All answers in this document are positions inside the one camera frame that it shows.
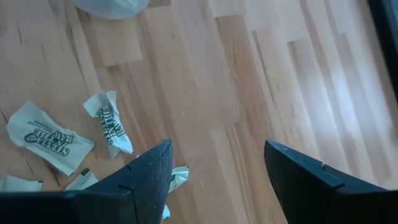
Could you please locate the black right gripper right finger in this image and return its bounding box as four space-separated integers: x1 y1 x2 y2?
264 139 398 224

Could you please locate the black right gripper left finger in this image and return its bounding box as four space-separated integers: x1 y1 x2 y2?
0 139 174 224

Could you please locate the crumpled green white stevia packet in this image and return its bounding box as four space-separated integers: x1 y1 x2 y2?
6 100 96 177
64 168 100 192
0 174 44 192
82 90 134 159
160 165 190 221

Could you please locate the clear plastic deli cup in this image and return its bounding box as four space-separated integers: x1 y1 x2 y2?
69 0 152 21

